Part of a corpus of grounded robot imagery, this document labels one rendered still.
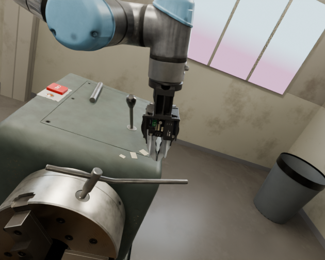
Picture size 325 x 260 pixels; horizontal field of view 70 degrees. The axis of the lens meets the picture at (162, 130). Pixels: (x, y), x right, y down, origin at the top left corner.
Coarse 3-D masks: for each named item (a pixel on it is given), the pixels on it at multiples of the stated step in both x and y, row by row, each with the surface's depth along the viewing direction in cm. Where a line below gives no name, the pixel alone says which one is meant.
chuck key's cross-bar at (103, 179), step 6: (48, 168) 45; (54, 168) 46; (60, 168) 47; (66, 168) 48; (72, 174) 48; (78, 174) 48; (84, 174) 49; (90, 174) 50; (102, 180) 51; (108, 180) 52; (114, 180) 52; (120, 180) 53; (126, 180) 54; (132, 180) 54; (138, 180) 55; (144, 180) 55; (150, 180) 56; (156, 180) 57; (162, 180) 57; (168, 180) 58; (174, 180) 59; (180, 180) 59; (186, 180) 60
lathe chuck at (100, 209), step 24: (24, 192) 52; (48, 192) 51; (72, 192) 53; (96, 192) 56; (0, 216) 50; (48, 216) 50; (72, 216) 50; (96, 216) 52; (120, 216) 61; (0, 240) 54; (72, 240) 54; (96, 240) 54; (120, 240) 60
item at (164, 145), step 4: (164, 140) 56; (168, 140) 53; (160, 144) 57; (164, 144) 56; (168, 144) 56; (160, 148) 57; (164, 148) 56; (168, 148) 57; (160, 152) 57; (164, 152) 55; (160, 156) 58; (164, 156) 54; (156, 160) 58
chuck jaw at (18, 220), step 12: (24, 204) 49; (24, 216) 48; (12, 228) 46; (24, 228) 46; (36, 228) 50; (24, 240) 48; (36, 240) 49; (48, 240) 52; (12, 252) 46; (24, 252) 46; (36, 252) 48
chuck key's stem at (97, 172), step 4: (96, 168) 50; (92, 172) 49; (96, 172) 49; (100, 172) 50; (92, 176) 49; (96, 176) 49; (100, 176) 50; (88, 180) 50; (92, 180) 50; (96, 180) 50; (84, 184) 51; (88, 184) 50; (92, 184) 50; (84, 188) 51; (88, 188) 51; (92, 188) 51; (84, 192) 52; (88, 192) 52; (80, 196) 52; (84, 196) 52
